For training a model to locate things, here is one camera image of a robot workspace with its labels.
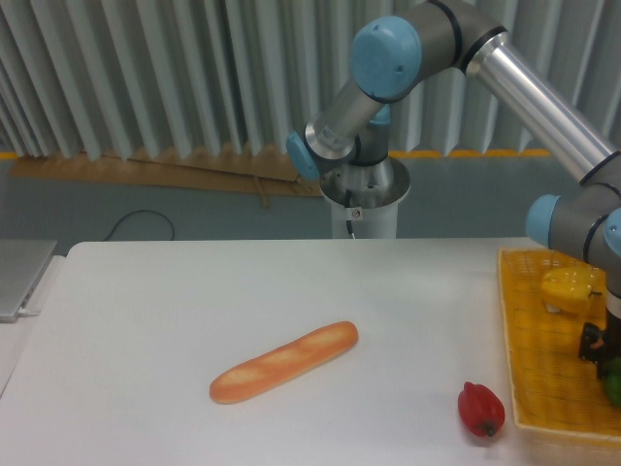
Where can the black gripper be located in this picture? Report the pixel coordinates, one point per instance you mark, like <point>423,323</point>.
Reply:
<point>598,346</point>

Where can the green toy bell pepper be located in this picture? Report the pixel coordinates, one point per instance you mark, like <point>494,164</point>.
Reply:
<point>612,382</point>

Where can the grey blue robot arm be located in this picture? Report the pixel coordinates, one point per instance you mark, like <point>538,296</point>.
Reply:
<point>391,55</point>

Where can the yellow woven basket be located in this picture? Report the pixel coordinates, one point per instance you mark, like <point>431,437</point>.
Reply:
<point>553,392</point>

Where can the yellow toy bell pepper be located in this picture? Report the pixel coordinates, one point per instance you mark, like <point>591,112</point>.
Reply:
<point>572,290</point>

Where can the red toy bell pepper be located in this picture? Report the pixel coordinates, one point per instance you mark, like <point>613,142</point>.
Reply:
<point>481,411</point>

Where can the toy baguette bread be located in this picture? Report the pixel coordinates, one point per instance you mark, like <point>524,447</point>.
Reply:
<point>284,364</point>

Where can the brown cardboard sheet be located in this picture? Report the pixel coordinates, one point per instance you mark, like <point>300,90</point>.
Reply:
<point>265,174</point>

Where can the silver laptop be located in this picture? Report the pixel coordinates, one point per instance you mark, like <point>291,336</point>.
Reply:
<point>23,263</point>

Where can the grey pleated curtain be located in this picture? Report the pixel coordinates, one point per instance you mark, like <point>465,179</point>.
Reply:
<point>123,76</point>

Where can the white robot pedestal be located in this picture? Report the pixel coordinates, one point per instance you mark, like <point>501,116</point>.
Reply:
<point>364,223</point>

